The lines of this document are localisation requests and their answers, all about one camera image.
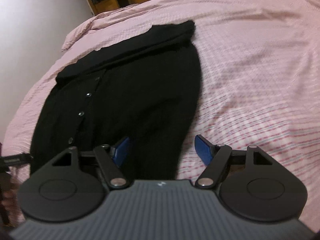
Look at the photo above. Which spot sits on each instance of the black button cardigan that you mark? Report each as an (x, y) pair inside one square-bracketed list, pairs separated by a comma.
[(145, 88)]

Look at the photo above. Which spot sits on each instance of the pink checked bed cover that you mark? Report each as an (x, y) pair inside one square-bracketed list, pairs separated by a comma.
[(260, 78)]

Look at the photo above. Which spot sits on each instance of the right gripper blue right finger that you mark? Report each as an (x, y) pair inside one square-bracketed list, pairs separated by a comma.
[(204, 149)]

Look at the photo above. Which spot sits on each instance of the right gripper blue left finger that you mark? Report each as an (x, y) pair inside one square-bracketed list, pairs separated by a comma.
[(118, 152)]

